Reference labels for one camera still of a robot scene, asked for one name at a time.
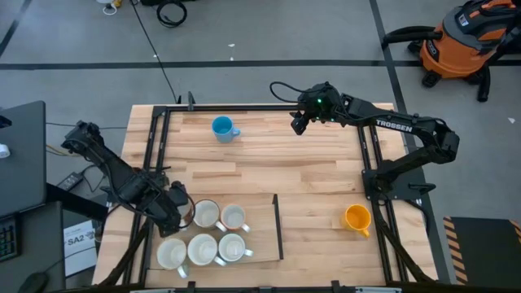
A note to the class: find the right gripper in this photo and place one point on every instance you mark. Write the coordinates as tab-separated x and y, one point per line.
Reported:
319	103

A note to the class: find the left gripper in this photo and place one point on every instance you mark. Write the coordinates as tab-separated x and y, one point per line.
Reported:
167	203

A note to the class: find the cream mug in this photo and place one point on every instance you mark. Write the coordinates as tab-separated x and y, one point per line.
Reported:
171	254

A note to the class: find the white mug blue pattern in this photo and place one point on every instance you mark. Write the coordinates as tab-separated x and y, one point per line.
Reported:
231	247

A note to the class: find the blue faceted mug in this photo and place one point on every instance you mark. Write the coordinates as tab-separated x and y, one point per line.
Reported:
221	126

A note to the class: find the yellow faceted mug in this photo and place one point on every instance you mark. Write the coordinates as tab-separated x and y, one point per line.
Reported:
357	217

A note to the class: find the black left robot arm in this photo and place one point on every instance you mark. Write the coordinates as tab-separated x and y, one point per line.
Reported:
110	167

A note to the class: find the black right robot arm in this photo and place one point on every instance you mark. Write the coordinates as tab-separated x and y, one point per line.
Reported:
399	125

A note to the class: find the white strip light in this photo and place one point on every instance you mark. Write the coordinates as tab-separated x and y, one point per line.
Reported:
152	290
378	290

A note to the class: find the black power adapter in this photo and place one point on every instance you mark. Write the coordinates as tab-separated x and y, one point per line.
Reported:
70	181

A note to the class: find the white printed paper sheet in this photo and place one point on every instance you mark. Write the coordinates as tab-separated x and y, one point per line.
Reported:
79	252

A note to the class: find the gray desk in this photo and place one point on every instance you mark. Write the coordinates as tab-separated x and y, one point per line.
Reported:
40	244

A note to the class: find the orange shop vacuum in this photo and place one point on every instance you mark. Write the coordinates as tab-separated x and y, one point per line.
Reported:
452	53

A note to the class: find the black computer mouse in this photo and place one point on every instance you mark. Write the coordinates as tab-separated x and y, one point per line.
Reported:
34	282

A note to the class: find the black keyboard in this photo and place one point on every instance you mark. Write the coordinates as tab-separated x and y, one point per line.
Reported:
8	240

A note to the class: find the small white round object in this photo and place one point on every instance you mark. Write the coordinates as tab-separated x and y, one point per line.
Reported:
3	151

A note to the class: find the black hazard striped mat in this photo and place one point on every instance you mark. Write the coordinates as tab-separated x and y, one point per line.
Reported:
484	252

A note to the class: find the black frame clamp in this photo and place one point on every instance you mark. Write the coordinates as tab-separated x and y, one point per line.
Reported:
191	287
335	286

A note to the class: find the black aluminium table frame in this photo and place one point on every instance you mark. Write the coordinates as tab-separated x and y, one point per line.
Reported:
228	108

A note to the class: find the wooden shelf black metal rail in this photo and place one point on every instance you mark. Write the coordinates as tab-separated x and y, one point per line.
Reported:
264	228

